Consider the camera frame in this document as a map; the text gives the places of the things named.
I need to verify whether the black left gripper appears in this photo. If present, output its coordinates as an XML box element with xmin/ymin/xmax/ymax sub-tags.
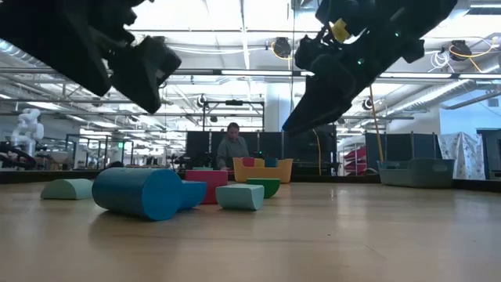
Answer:
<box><xmin>0</xmin><ymin>0</ymin><xmax>183</xmax><ymax>115</ymax></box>

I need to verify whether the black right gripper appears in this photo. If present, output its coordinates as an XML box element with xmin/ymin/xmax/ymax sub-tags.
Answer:
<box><xmin>281</xmin><ymin>0</ymin><xmax>409</xmax><ymax>135</ymax></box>

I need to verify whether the green half-round block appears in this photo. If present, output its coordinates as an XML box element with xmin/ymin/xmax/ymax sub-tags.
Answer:
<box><xmin>246</xmin><ymin>178</ymin><xmax>282</xmax><ymax>200</ymax></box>

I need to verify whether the blue cylinder block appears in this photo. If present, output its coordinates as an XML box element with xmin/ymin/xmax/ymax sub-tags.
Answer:
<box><xmin>92</xmin><ymin>167</ymin><xmax>184</xmax><ymax>222</ymax></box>

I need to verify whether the white pillar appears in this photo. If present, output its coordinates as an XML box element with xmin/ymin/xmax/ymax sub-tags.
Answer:
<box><xmin>265</xmin><ymin>81</ymin><xmax>293</xmax><ymax>133</ymax></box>

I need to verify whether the wide black partition panel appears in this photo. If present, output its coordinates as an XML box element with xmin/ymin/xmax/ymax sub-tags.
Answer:
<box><xmin>289</xmin><ymin>124</ymin><xmax>337</xmax><ymax>175</ymax></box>

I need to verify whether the red storage rack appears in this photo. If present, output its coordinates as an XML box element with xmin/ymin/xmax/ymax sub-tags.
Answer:
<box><xmin>343</xmin><ymin>145</ymin><xmax>368</xmax><ymax>176</ymax></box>

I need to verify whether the yellow tape tag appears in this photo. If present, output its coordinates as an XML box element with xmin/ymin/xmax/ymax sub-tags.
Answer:
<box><xmin>330</xmin><ymin>18</ymin><xmax>351</xmax><ymax>43</ymax></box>

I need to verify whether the blue-grey partition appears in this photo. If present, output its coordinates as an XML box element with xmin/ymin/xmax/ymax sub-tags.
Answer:
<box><xmin>366</xmin><ymin>132</ymin><xmax>438</xmax><ymax>161</ymax></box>

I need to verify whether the yellow plastic bin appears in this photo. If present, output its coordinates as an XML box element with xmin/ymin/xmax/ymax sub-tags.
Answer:
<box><xmin>233</xmin><ymin>157</ymin><xmax>294</xmax><ymax>184</ymax></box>

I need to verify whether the person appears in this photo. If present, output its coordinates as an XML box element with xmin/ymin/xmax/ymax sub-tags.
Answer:
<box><xmin>216</xmin><ymin>121</ymin><xmax>251</xmax><ymax>172</ymax></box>

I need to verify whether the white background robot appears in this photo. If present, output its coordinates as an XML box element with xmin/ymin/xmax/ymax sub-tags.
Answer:
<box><xmin>10</xmin><ymin>108</ymin><xmax>45</xmax><ymax>157</ymax></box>

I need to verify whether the teal plastic bin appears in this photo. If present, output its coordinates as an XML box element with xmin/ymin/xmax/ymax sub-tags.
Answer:
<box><xmin>376</xmin><ymin>158</ymin><xmax>456</xmax><ymax>189</ymax></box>

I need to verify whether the light teal rectangular block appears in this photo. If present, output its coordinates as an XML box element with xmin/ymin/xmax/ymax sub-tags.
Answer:
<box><xmin>215</xmin><ymin>183</ymin><xmax>265</xmax><ymax>212</ymax></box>

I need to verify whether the light blue half-round block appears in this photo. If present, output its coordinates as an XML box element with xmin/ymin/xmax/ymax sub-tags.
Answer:
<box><xmin>40</xmin><ymin>178</ymin><xmax>94</xmax><ymax>201</ymax></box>

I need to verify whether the white patterned cloth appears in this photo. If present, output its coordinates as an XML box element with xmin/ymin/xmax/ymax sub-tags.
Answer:
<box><xmin>437</xmin><ymin>132</ymin><xmax>486</xmax><ymax>180</ymax></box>

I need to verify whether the dark cabinet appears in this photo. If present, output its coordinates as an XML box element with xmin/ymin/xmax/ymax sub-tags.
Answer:
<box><xmin>480</xmin><ymin>128</ymin><xmax>501</xmax><ymax>180</ymax></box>

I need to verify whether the thin yellow cable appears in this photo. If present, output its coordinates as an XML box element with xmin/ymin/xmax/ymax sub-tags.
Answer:
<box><xmin>308</xmin><ymin>128</ymin><xmax>323</xmax><ymax>176</ymax></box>

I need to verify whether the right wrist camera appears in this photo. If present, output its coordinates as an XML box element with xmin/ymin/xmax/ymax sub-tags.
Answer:
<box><xmin>294</xmin><ymin>33</ymin><xmax>333</xmax><ymax>75</ymax></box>

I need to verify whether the black ceiling cable reel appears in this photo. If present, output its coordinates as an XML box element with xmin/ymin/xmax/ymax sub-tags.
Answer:
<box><xmin>272</xmin><ymin>36</ymin><xmax>293</xmax><ymax>60</ymax></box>
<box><xmin>449</xmin><ymin>39</ymin><xmax>473</xmax><ymax>62</ymax></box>

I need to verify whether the black aluminium table frame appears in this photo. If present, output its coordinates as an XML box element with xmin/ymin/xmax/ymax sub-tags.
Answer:
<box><xmin>0</xmin><ymin>168</ymin><xmax>501</xmax><ymax>193</ymax></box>

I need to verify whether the black gantry frame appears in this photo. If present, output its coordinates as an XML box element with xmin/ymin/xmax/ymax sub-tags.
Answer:
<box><xmin>202</xmin><ymin>99</ymin><xmax>266</xmax><ymax>132</ymax></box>

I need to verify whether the black workstation frame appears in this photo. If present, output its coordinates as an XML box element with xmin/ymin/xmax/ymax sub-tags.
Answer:
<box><xmin>65</xmin><ymin>134</ymin><xmax>135</xmax><ymax>170</ymax></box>

